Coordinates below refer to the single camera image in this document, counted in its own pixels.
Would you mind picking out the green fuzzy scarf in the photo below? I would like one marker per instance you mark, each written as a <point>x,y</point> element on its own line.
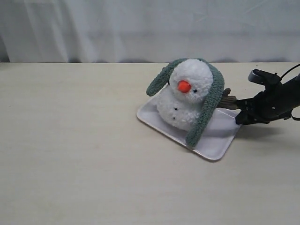
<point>206,110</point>

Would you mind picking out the white rectangular plastic tray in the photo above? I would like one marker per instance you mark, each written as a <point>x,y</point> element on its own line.
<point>216,138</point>

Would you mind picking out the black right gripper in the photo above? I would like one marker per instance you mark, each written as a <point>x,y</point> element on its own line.
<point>274,105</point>

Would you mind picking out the white plush snowman toy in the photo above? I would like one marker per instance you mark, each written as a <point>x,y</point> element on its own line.
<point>185,103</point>

